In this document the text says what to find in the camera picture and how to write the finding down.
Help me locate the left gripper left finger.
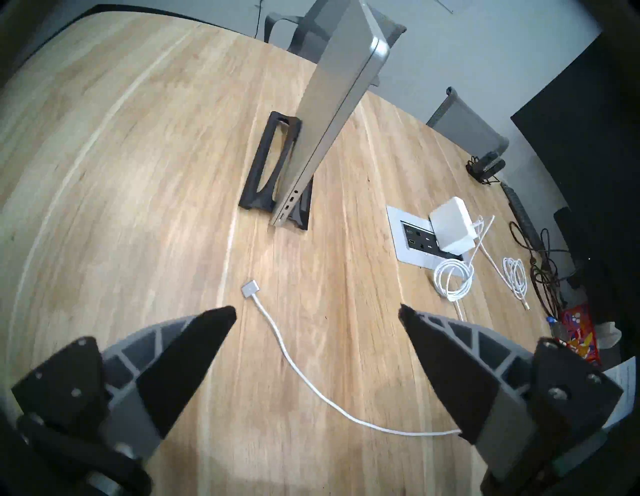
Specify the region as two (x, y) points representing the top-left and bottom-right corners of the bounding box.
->
(11, 306), (238, 461)

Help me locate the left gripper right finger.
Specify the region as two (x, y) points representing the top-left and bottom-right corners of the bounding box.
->
(398, 303), (625, 481)

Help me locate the white MagSafe charging cable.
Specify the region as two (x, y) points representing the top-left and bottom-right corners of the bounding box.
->
(241, 222), (483, 437)

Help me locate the black controller charging dock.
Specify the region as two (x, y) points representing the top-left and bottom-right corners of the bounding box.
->
(466, 152), (507, 185)

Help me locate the silver MacBook laptop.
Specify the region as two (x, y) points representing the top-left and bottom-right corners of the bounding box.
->
(270, 0), (391, 227)

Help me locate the colourful tissue box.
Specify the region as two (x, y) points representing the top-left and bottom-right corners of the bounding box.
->
(557, 302), (621, 366)

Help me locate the white paper sheet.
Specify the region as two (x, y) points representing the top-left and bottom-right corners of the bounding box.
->
(602, 355), (638, 431)

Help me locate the large white power adapter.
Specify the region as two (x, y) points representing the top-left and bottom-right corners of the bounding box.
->
(429, 196), (477, 255)

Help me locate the silver table power outlet box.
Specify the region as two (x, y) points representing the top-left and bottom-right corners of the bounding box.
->
(386, 205), (471, 268)

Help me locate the black soundbar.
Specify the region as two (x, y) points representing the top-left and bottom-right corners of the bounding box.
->
(552, 206), (588, 291)

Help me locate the black keyboard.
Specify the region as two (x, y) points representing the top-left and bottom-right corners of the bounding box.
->
(500, 181), (546, 251)

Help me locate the black vertical laptop stand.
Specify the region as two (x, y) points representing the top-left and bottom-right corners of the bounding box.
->
(238, 111), (314, 231)

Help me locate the grey mesh office chair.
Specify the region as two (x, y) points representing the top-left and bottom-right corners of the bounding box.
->
(426, 86), (510, 161)
(263, 0), (407, 88)

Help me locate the large black TV screen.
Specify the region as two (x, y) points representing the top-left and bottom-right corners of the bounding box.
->
(510, 30), (640, 326)

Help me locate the black cable tangle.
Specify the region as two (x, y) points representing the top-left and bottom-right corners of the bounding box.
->
(509, 220), (576, 321)

